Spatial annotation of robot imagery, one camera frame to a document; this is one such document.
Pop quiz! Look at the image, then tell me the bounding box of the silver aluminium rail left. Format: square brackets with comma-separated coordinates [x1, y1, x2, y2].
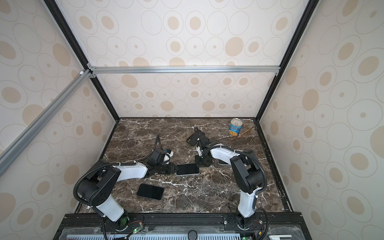
[1, 70, 91, 175]

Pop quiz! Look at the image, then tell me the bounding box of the black vertical frame post right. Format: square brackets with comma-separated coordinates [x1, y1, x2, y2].
[256, 0, 319, 122]

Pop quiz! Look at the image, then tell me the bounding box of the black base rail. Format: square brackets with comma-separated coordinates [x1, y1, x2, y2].
[53, 213, 311, 240]

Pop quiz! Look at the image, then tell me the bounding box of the silver aluminium rail back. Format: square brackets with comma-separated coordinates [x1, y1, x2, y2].
[90, 66, 280, 74]

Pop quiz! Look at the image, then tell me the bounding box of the light blue phone case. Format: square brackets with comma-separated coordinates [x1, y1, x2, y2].
[176, 164, 200, 176]

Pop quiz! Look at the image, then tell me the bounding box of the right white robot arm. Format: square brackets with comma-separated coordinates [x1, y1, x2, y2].
[187, 130, 267, 219]

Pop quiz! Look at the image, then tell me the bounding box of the open tin can blue label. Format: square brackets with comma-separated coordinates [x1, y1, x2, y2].
[229, 118, 243, 137]

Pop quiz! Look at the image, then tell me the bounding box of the light blue cased phone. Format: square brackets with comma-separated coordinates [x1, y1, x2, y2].
[218, 160, 229, 165]

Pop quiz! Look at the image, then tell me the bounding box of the black smartphone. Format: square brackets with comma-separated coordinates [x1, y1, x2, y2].
[137, 184, 165, 201]

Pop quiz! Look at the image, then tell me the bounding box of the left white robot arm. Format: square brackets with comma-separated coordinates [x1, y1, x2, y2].
[73, 149, 177, 224]

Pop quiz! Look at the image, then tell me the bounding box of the black vertical frame post left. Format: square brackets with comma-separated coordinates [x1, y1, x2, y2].
[43, 0, 120, 122]

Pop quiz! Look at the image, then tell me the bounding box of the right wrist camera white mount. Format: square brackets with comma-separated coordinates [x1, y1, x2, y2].
[196, 147, 203, 157]

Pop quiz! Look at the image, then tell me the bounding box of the black vertical frame post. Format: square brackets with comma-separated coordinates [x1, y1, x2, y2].
[256, 0, 319, 122]
[43, 0, 120, 122]

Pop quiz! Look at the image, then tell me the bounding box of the silver aluminium rail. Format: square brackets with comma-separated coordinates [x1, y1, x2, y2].
[1, 70, 91, 175]
[90, 66, 280, 74]

